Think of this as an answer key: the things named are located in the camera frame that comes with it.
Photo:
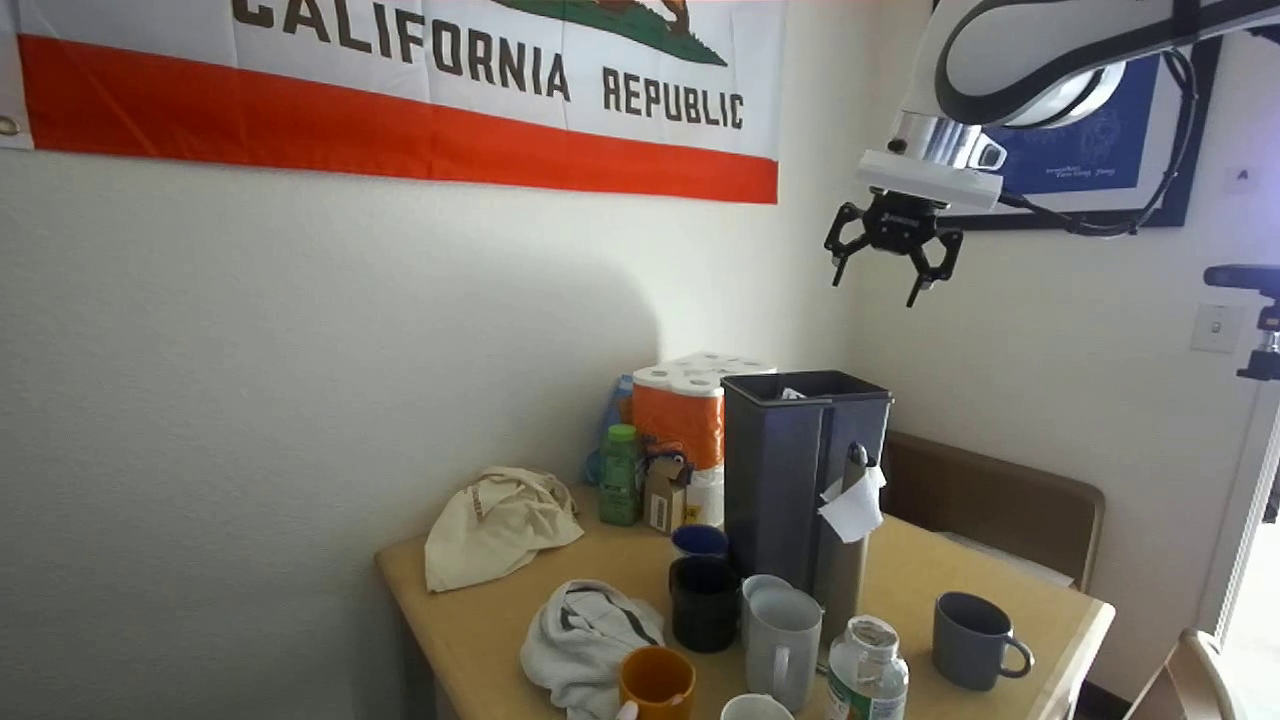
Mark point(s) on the cardboard tube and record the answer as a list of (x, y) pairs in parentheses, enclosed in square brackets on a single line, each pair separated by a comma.
[(842, 585)]

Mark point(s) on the navy mug white interior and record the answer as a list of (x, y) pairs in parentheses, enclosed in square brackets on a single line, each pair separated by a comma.
[(759, 707)]

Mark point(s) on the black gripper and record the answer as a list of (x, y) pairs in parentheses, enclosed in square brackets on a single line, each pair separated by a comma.
[(905, 223)]

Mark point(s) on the white cloth dark stripes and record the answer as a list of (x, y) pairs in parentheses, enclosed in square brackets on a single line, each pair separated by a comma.
[(582, 646)]

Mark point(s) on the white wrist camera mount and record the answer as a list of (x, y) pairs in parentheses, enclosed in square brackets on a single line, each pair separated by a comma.
[(927, 172)]

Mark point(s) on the orange mug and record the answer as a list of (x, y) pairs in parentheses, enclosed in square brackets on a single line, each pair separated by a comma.
[(653, 686)]

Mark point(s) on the California Republic flag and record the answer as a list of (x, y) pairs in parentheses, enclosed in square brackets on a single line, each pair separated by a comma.
[(403, 133)]

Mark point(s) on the cream cloth bag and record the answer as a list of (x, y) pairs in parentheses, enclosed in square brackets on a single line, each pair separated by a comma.
[(492, 527)]

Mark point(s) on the black camera on stand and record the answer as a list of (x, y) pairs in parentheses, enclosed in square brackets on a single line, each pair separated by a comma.
[(1242, 279)]

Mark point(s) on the white paper towel scrap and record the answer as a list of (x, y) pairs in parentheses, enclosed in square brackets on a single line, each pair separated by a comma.
[(851, 504)]

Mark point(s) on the blue mug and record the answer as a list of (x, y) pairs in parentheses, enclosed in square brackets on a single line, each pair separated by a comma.
[(700, 541)]

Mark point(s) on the blue bottle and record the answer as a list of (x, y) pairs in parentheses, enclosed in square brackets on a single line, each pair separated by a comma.
[(618, 402)]

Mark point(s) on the black mug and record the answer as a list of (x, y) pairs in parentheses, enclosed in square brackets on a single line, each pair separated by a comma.
[(705, 607)]

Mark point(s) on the grey mug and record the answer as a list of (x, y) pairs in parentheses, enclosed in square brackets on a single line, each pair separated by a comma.
[(968, 642)]

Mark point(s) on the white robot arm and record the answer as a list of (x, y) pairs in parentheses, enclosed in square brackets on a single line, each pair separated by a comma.
[(1043, 60)]

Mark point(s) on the paper towel multipack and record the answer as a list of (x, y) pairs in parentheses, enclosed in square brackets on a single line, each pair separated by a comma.
[(683, 412)]

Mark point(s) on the clear bottle green label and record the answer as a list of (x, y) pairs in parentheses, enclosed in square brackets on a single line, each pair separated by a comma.
[(865, 674)]

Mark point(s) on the small brown bottle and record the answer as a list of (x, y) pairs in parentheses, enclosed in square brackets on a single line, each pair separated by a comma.
[(660, 503)]

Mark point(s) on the grey plastic bin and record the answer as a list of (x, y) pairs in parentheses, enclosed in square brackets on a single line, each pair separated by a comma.
[(781, 467)]

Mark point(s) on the white light switch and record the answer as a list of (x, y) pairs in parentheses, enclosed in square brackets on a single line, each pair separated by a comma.
[(1219, 328)]

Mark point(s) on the tall white mug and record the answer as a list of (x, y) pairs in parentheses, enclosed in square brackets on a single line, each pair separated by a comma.
[(781, 646)]

